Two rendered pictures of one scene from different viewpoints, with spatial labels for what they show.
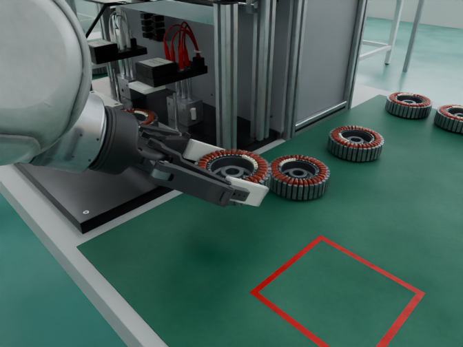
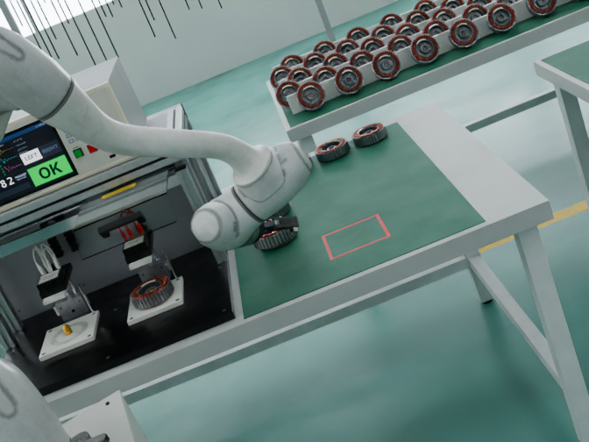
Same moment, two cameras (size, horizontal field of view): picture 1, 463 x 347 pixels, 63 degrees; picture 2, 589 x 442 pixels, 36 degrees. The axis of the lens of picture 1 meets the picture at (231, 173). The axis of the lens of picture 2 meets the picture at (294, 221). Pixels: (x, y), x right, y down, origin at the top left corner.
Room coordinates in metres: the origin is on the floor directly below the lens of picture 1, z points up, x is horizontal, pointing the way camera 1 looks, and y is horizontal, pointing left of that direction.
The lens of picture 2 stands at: (-1.09, 1.41, 1.68)
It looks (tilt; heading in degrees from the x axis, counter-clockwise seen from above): 21 degrees down; 316
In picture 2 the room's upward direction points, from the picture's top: 23 degrees counter-clockwise
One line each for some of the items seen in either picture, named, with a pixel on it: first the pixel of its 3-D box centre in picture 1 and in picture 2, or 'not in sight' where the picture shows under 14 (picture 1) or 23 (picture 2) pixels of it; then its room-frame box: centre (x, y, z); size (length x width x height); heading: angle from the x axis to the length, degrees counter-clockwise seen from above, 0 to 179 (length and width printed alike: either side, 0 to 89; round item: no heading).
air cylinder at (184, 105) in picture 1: (184, 108); (154, 271); (0.85, 0.11, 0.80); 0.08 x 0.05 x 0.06; 45
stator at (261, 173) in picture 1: (231, 175); (272, 232); (0.47, 0.00, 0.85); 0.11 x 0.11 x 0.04
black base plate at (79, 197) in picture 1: (112, 124); (116, 320); (0.85, 0.29, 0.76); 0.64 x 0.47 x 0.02; 45
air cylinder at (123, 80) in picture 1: (129, 85); (73, 303); (1.02, 0.28, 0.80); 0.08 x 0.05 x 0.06; 45
